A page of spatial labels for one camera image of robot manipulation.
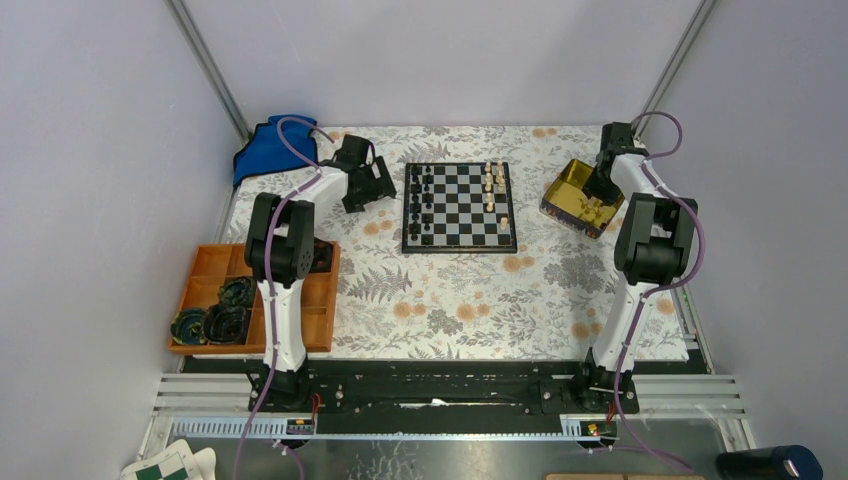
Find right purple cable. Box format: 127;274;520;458
586;110;707;473

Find black orange swirl object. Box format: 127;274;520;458
311;240;335;273

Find green black swirl disc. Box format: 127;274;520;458
170;308;208;346

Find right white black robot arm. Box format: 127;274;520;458
570;122;699;413

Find folded green chess mat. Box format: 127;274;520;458
119;439;217;480

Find blue cloth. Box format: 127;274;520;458
233;114;318;187

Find dark green swirl object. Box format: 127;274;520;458
217;276;256;309

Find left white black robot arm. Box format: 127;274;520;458
245;135;397;411

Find black white chess board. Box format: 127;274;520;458
401;161;518;254

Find gold tin box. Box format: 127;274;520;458
539;159;624;240

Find black mounting base rail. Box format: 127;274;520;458
246;360;640;415

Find dark blue bottle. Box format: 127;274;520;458
715;445;824;480

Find black swirl coaster in tray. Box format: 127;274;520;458
203;304;251;345

